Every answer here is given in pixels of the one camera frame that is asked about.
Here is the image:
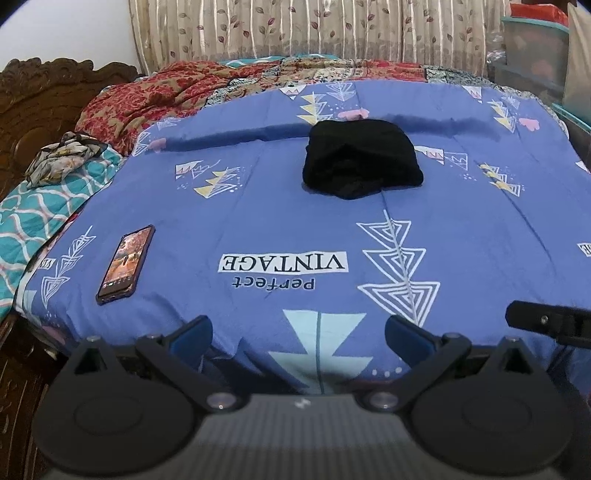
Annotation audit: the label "beige floral curtain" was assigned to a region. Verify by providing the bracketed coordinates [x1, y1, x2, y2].
[128, 0, 510, 75]

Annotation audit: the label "blue patterned bed sheet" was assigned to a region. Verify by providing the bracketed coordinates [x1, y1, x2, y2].
[15, 80, 590, 394]

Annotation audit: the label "teal white patterned blanket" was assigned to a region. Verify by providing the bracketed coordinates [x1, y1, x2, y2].
[0, 147, 125, 317]

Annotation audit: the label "smartphone in dark case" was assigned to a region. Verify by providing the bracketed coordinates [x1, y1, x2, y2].
[96, 225, 155, 305]

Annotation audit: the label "dark wooden headboard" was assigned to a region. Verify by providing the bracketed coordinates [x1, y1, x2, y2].
[0, 58, 138, 197]

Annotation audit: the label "beige fabric storage bag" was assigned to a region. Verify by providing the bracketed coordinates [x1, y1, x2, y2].
[563, 4, 591, 121]

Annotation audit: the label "grey floral crumpled cloth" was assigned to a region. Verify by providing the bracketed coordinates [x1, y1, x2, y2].
[25, 131, 107, 189]

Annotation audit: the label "black pants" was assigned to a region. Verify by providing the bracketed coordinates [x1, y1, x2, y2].
[303, 119, 424, 200]

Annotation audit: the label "clear bin with teal lid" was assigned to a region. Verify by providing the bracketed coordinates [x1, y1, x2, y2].
[552, 103, 591, 168]

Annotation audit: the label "upper clear storage bin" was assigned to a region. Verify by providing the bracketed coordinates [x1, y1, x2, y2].
[491, 3, 569, 104]

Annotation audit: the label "red patterned quilt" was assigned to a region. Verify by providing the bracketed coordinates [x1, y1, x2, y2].
[74, 56, 489, 156]

